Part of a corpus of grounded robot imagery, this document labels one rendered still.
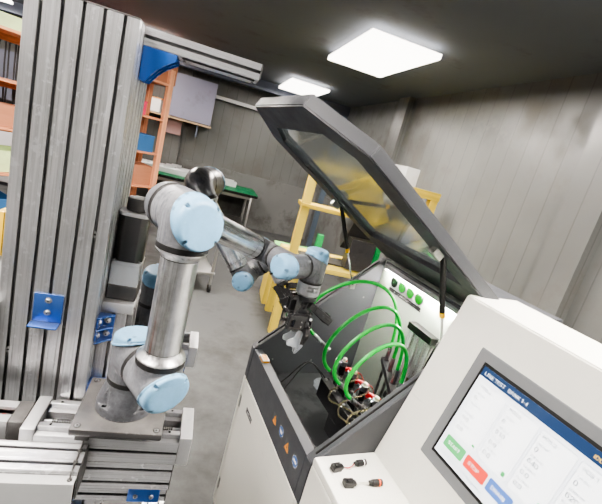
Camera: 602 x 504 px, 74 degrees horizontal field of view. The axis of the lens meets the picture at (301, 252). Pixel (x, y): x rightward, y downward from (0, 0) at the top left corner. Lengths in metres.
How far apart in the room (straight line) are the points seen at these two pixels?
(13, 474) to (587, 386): 1.32
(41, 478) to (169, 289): 0.56
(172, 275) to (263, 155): 7.68
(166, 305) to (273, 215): 7.83
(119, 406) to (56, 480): 0.20
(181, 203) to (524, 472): 0.97
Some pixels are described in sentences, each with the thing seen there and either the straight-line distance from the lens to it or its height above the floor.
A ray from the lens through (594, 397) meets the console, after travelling 1.11.
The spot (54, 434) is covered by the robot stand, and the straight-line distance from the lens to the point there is 1.30.
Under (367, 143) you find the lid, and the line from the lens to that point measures 0.98.
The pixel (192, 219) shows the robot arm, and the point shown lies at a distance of 0.86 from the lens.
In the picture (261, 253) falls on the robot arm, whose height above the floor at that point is 1.51.
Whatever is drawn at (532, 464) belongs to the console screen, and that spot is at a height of 1.30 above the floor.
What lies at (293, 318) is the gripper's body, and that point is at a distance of 1.27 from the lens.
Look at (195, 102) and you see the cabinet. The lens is 8.08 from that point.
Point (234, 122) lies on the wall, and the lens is 8.47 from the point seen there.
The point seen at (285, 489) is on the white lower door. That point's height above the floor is 0.76.
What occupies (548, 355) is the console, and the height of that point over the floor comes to 1.52.
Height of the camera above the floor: 1.82
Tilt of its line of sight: 14 degrees down
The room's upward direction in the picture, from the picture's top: 15 degrees clockwise
